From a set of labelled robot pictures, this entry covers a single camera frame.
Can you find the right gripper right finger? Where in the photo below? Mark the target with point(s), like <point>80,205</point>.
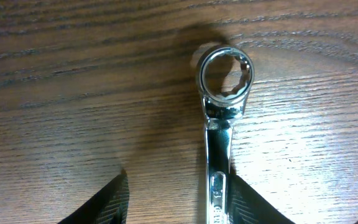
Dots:
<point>246,206</point>

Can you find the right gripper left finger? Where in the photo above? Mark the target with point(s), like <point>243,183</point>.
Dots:
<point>109,205</point>

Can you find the chrome ring wrench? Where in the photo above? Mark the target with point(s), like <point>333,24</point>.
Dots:
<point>220,113</point>

